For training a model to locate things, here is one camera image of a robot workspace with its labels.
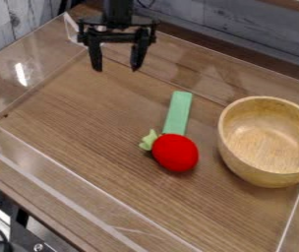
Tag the clear acrylic corner bracket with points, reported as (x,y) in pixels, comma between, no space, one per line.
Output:
(72,30)

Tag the red plush strawberry toy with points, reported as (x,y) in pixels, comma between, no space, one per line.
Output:
(172,150)

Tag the green rectangular block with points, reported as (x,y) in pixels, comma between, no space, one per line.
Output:
(176,119)

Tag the clear acrylic tray wall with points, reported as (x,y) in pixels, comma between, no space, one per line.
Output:
(84,214)

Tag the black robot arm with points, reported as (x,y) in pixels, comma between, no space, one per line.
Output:
(119,11)

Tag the black metal table frame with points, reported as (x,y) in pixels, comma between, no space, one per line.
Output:
(24,241)

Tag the wooden bowl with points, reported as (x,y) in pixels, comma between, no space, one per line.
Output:
(258,140)

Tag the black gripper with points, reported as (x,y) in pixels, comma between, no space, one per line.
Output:
(137,31)

